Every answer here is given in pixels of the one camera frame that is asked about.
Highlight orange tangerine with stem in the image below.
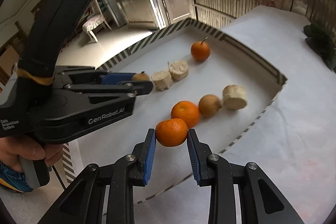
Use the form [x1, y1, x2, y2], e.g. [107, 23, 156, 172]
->
[191, 37, 211, 61]

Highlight white stool with cushion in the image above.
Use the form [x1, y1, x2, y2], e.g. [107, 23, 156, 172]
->
[82, 0, 112, 43]

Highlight large brown longan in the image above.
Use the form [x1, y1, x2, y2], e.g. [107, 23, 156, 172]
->
[198, 94, 222, 117]

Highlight brown longan front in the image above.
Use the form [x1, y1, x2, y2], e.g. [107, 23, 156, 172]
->
[131, 72, 150, 81]

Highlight large corn cob piece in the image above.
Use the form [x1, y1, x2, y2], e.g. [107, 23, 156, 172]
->
[222, 85, 247, 110]

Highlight person left hand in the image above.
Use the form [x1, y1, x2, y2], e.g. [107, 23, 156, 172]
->
[0, 136, 63, 173]

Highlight green leafy vegetable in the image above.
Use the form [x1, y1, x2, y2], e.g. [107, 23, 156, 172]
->
[303, 23, 335, 72]

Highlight striped white cardboard tray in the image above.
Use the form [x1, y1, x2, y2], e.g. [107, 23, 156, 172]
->
[61, 17, 288, 205]

